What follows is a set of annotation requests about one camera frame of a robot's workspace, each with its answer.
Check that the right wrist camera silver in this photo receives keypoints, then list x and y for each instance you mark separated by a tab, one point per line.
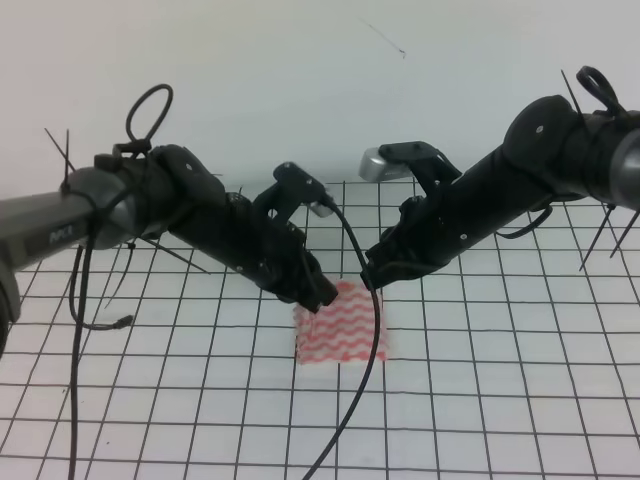
427	164

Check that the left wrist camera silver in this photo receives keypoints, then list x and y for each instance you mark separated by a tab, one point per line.
293	187

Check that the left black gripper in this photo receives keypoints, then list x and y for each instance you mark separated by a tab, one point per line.
274	258

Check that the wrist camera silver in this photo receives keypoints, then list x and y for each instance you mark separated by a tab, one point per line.
427	164
293	187

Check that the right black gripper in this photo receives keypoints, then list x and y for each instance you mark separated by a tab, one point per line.
429	235

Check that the pink wavy striped towel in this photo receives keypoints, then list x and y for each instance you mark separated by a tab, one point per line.
338	333

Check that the white black grid tablecloth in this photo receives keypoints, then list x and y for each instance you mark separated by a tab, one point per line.
519	360

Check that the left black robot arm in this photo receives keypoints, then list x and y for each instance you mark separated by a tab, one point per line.
119	198

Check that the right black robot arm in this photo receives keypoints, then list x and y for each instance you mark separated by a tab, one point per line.
549	153

